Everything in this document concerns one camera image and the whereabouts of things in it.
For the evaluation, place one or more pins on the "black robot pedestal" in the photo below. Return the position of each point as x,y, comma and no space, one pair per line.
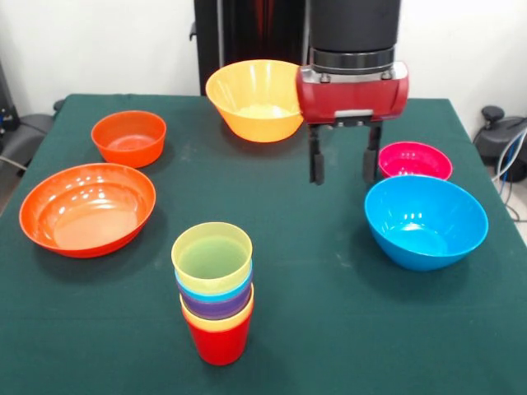
255,29

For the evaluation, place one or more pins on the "large shallow orange bowl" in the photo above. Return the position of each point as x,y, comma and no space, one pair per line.
86,214

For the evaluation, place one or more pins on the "black equipment rack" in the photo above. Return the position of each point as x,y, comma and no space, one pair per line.
6,107

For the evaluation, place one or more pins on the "orange-yellow cup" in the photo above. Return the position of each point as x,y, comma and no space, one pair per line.
218,328

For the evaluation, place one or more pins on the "blue cup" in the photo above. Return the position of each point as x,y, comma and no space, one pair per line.
214,295

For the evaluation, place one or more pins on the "grey stand base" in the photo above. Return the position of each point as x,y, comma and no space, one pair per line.
29,131

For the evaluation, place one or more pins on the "black stand base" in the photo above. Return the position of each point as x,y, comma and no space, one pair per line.
492,140

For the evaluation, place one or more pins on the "translucent yellow cup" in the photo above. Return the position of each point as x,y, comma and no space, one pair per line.
185,247

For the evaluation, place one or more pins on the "dark green table cloth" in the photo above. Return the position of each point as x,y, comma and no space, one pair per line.
288,205

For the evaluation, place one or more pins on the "large yellow bowl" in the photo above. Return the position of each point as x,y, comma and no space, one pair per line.
255,123

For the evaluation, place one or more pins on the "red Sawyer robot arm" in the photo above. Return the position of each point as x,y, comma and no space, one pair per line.
354,24

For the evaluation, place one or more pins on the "pink bowl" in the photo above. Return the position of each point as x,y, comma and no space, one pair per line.
416,160

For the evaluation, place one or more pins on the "small orange bowl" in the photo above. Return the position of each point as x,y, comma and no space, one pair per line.
127,152

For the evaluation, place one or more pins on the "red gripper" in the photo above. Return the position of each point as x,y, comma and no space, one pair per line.
350,98

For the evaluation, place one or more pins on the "purple cup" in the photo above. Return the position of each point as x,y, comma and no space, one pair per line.
214,311

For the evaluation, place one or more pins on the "large blue bowl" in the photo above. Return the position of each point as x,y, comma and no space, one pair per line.
424,243

